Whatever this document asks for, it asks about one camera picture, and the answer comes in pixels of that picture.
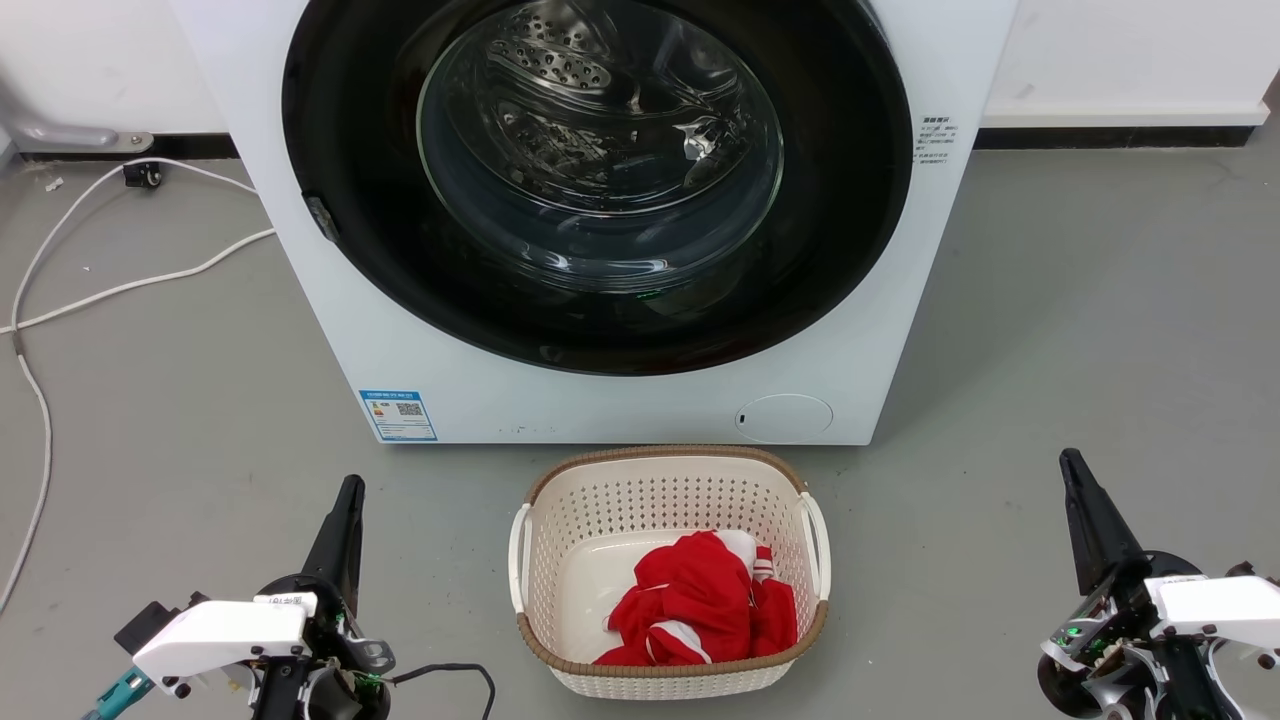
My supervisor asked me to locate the black round washer door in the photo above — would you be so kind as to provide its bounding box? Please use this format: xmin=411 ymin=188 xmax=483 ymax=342
xmin=282 ymin=0 xmax=914 ymax=378

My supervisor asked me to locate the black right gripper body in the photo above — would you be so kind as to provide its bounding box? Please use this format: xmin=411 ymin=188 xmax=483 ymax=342
xmin=1037 ymin=553 xmax=1233 ymax=720

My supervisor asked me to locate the round white filter cover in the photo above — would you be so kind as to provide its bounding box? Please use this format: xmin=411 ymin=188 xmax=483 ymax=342
xmin=735 ymin=393 xmax=835 ymax=445

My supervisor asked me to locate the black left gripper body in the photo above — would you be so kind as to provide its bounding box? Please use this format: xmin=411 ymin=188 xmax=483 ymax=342
xmin=250 ymin=574 xmax=396 ymax=720

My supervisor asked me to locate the white cable with grey plug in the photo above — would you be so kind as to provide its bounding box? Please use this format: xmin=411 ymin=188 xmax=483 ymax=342
xmin=0 ymin=330 xmax=54 ymax=613

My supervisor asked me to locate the small printed warning sticker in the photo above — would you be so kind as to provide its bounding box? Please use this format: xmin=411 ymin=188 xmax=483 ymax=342
xmin=914 ymin=114 xmax=962 ymax=167

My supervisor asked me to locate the teal cable connector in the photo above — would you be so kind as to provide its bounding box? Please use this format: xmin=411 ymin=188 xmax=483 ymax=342
xmin=82 ymin=667 xmax=157 ymax=720

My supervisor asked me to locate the red and white garment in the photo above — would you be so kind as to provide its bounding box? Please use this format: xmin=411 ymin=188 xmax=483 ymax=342
xmin=592 ymin=530 xmax=800 ymax=668

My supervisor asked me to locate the white power cable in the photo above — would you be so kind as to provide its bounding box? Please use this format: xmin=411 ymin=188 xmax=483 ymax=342
xmin=0 ymin=228 xmax=277 ymax=336
xmin=5 ymin=157 xmax=261 ymax=333

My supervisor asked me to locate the white front-load washing machine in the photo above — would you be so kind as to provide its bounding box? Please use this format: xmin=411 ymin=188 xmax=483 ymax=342
xmin=165 ymin=0 xmax=1021 ymax=447

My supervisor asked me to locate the stainless steel washer drum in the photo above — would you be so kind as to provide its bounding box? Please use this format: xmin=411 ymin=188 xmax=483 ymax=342
xmin=417 ymin=0 xmax=785 ymax=293

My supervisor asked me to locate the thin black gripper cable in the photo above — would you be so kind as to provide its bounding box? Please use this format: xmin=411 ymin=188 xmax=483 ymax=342
xmin=388 ymin=662 xmax=498 ymax=720

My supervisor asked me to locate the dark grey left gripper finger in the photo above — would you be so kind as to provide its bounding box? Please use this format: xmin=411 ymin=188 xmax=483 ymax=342
xmin=299 ymin=475 xmax=367 ymax=611

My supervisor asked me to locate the blue energy label sticker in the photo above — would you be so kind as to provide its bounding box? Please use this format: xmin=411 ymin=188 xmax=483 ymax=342
xmin=358 ymin=389 xmax=439 ymax=443

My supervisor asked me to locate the grey metal floor bracket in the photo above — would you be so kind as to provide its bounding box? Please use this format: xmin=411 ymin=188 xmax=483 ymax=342
xmin=0 ymin=92 xmax=156 ymax=157

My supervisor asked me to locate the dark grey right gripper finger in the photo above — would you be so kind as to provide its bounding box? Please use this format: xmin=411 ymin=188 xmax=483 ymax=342
xmin=1059 ymin=448 xmax=1153 ymax=598

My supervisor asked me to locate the cream perforated laundry basket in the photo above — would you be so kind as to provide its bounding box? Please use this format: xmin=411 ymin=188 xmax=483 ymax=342
xmin=507 ymin=445 xmax=833 ymax=701

